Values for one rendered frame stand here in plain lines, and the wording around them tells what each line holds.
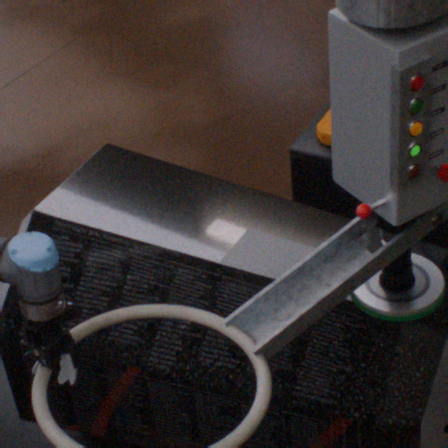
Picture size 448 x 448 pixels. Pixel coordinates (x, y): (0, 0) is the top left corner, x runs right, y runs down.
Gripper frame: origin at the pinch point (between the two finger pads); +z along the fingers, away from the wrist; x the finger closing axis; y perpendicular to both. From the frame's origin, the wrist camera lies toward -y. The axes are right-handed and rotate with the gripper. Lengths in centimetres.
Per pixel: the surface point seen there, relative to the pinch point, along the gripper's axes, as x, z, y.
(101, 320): 3.7, -7.7, -11.2
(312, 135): 4, 9, -125
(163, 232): -8, 2, -56
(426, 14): 61, -76, -45
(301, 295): 41, -9, -35
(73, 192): -40, 2, -62
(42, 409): 8.5, -8.7, 17.1
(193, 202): -6, 1, -70
